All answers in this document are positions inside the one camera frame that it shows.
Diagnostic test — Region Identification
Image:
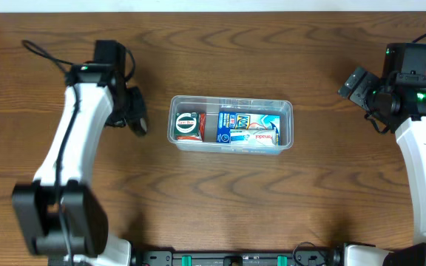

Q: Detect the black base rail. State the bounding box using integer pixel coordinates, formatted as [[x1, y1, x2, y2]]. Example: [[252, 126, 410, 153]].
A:
[[131, 248, 345, 266]]

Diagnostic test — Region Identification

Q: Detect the red small box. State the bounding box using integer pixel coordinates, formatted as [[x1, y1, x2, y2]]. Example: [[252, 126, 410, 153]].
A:
[[175, 112, 206, 141]]

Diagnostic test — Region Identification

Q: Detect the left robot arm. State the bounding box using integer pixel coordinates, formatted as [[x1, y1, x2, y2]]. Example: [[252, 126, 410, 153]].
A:
[[12, 40, 148, 265]]

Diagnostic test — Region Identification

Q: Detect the green Zam-Buk box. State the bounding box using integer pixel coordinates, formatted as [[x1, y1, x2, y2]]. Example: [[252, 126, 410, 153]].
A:
[[174, 112, 200, 137]]

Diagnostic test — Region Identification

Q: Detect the blue Kool Fever box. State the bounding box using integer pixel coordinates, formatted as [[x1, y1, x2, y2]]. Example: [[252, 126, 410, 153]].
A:
[[216, 112, 280, 146]]

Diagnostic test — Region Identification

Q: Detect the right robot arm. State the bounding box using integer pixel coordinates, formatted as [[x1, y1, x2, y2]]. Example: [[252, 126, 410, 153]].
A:
[[334, 42, 426, 266]]

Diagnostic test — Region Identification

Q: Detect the white blue medicine box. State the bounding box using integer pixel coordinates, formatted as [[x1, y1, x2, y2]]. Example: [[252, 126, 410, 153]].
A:
[[230, 129, 277, 146]]

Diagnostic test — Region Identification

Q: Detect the clear plastic container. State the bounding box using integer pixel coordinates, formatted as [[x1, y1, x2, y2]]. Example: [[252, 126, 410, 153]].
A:
[[167, 95, 294, 154]]

